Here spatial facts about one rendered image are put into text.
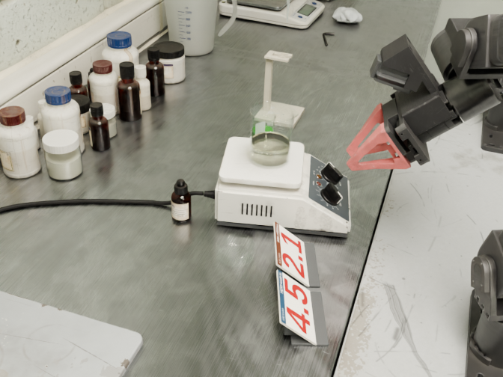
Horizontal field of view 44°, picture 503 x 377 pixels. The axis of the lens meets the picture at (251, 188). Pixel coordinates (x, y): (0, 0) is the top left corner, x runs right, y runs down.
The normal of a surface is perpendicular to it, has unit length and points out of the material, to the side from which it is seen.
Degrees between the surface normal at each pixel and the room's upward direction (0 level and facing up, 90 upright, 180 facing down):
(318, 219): 90
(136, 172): 0
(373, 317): 0
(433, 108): 90
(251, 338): 0
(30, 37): 90
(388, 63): 91
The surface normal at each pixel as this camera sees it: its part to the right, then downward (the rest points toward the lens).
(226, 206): -0.11, 0.56
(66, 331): 0.04, -0.82
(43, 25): 0.94, 0.22
